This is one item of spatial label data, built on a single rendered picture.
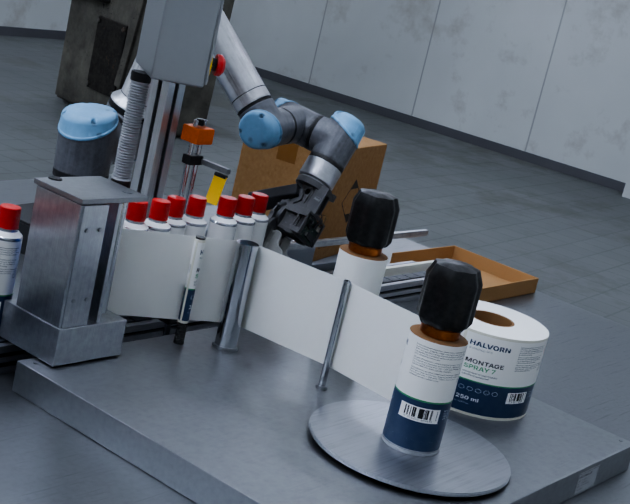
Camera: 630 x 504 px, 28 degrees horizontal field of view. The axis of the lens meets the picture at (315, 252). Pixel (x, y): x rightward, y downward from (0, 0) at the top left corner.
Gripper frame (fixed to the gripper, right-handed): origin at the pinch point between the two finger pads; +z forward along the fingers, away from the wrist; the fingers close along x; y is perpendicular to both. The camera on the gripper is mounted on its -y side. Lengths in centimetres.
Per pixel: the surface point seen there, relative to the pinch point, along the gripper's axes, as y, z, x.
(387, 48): -526, -380, 723
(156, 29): -6, -21, -50
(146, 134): -14.8, -8.5, -30.0
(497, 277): 3, -40, 90
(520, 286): 13, -38, 82
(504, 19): -417, -431, 704
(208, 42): 1, -23, -46
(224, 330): 20.1, 17.1, -25.7
